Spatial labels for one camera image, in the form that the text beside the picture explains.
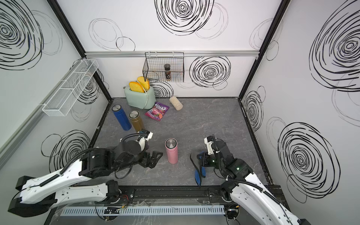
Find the clear jar of oats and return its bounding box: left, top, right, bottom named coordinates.
left=169, top=96, right=183, bottom=111

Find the yellow toast slice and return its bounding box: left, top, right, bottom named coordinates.
left=129, top=82, right=145, bottom=93
left=137, top=76, right=150, bottom=91

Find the white slotted cable duct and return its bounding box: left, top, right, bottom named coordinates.
left=60, top=205, right=225, bottom=217

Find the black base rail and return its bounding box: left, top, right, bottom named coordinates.
left=119, top=186, right=231, bottom=204

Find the purple candy bag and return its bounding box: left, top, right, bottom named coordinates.
left=145, top=102, right=169, bottom=121

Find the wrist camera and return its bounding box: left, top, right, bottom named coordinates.
left=204, top=135, right=216, bottom=155
left=137, top=129, right=153, bottom=152

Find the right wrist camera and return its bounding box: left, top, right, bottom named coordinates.
left=204, top=135, right=216, bottom=155

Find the rear yellow toast slice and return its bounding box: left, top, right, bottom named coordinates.
left=137, top=76, right=150, bottom=91

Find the mint green toaster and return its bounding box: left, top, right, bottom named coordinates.
left=124, top=86, right=156, bottom=109

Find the front yellow toast slice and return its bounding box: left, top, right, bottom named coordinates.
left=129, top=82, right=145, bottom=93

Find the dark spice bottle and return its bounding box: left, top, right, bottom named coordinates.
left=164, top=64, right=172, bottom=81

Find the gold thermos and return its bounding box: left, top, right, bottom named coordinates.
left=129, top=111, right=144, bottom=132

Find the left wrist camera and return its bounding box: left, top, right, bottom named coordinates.
left=137, top=129, right=153, bottom=152

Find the pink thermos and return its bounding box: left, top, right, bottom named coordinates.
left=165, top=138, right=178, bottom=165

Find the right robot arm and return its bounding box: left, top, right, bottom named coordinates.
left=199, top=136, right=309, bottom=225

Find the blue and grey cloth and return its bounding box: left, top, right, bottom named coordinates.
left=190, top=151, right=206, bottom=187

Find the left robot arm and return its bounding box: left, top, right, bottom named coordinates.
left=8, top=131, right=163, bottom=218

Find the black wire basket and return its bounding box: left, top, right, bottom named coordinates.
left=142, top=52, right=185, bottom=83

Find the white mesh wall shelf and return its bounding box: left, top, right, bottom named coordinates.
left=42, top=59, right=98, bottom=117

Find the blue thermos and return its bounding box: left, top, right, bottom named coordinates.
left=112, top=105, right=132, bottom=131

